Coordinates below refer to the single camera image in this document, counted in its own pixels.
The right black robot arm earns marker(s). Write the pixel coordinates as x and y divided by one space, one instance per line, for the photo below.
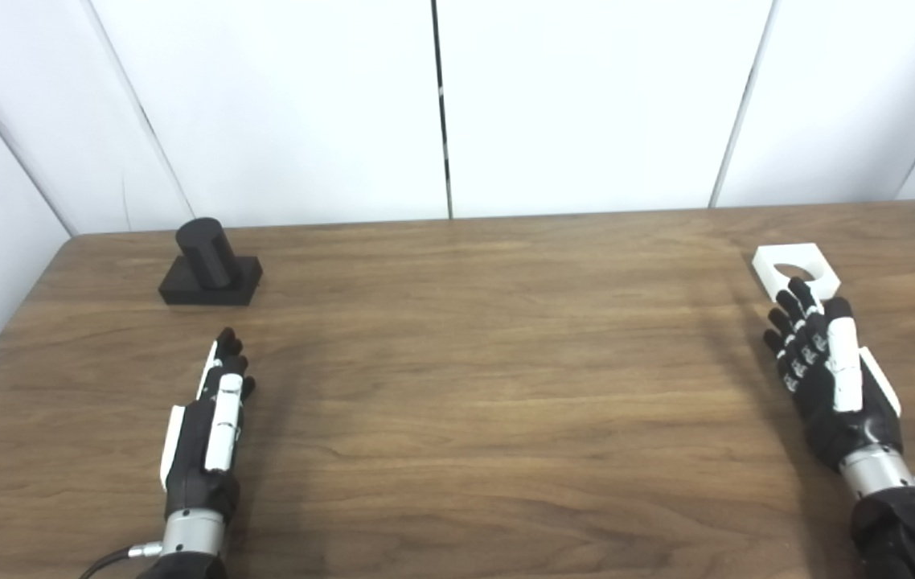
908 535

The white square piece with hole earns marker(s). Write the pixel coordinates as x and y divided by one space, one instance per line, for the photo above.
771 265

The black peg with square base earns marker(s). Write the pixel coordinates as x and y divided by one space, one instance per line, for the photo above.
207 257

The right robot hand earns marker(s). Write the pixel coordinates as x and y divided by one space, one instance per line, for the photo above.
847 422

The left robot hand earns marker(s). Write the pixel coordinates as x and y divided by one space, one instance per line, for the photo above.
192 458

